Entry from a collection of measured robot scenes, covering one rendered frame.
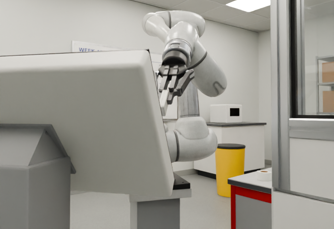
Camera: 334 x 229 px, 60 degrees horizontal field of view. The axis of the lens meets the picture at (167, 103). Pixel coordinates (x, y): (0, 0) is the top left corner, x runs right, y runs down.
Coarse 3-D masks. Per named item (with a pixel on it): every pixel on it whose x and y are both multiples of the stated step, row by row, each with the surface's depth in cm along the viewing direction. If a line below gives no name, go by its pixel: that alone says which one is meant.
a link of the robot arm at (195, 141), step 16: (176, 16) 143; (192, 16) 145; (192, 96) 142; (192, 112) 141; (176, 128) 141; (192, 128) 137; (208, 128) 144; (192, 144) 135; (208, 144) 137; (176, 160) 137; (192, 160) 140
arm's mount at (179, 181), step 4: (176, 176) 143; (176, 180) 134; (180, 180) 134; (184, 180) 134; (176, 184) 127; (180, 184) 127; (184, 184) 128; (188, 184) 128; (176, 188) 127; (180, 188) 127; (184, 188) 128; (188, 188) 128
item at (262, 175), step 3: (258, 171) 146; (261, 171) 147; (264, 171) 147; (267, 171) 146; (270, 171) 146; (258, 174) 144; (261, 174) 143; (264, 174) 142; (267, 174) 142; (270, 174) 143; (258, 177) 144; (261, 177) 143; (264, 177) 142; (267, 177) 142; (270, 177) 143; (261, 180) 143; (264, 180) 142; (267, 180) 142; (270, 180) 143
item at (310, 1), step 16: (304, 0) 58; (320, 0) 56; (304, 16) 58; (320, 16) 56; (304, 32) 58; (320, 32) 56; (304, 48) 58; (320, 48) 56; (304, 64) 58; (320, 64) 56; (304, 80) 58; (320, 80) 56; (304, 96) 58; (320, 96) 56; (304, 112) 58; (320, 112) 56
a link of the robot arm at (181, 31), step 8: (176, 24) 97; (184, 24) 95; (168, 32) 95; (176, 32) 91; (184, 32) 91; (192, 32) 94; (168, 40) 91; (192, 40) 91; (192, 48) 91; (200, 48) 94; (192, 56) 93; (200, 56) 95; (192, 64) 95
